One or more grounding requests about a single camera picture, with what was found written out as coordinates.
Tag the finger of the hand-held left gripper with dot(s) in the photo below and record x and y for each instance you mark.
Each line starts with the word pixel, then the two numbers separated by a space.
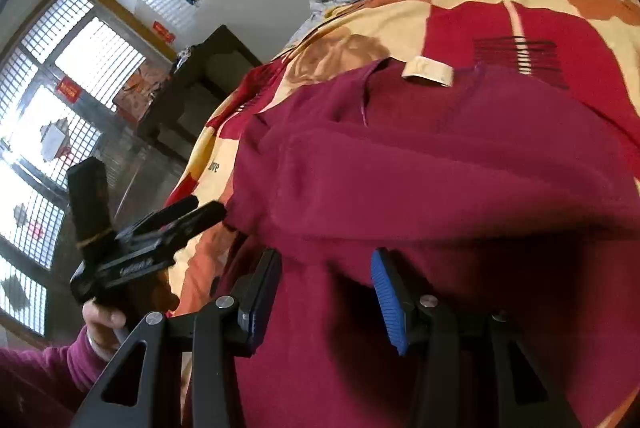
pixel 190 225
pixel 160 218

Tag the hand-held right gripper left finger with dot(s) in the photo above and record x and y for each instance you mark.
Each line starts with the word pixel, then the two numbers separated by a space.
pixel 261 304

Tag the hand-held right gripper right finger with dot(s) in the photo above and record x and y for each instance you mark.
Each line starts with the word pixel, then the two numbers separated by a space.
pixel 386 304

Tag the maroon sweater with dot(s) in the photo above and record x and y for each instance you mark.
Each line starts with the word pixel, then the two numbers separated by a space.
pixel 400 167

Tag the person's left forearm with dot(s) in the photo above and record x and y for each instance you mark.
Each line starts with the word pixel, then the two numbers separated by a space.
pixel 40 378

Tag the person's left hand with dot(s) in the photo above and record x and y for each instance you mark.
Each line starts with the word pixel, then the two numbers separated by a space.
pixel 102 325

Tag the red window sticker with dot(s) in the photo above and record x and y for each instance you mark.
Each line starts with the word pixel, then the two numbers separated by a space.
pixel 70 90

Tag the orange floral cloth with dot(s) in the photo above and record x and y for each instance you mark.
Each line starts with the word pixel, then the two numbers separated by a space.
pixel 140 95

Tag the dark wooden cabinet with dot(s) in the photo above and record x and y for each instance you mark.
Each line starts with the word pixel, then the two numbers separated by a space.
pixel 210 82

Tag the barred window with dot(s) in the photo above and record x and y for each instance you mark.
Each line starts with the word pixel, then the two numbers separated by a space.
pixel 75 57

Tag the red yellow printed blanket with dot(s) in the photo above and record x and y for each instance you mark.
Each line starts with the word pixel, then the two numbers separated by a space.
pixel 500 22

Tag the red wall sticker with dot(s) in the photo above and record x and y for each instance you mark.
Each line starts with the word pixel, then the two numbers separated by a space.
pixel 163 32

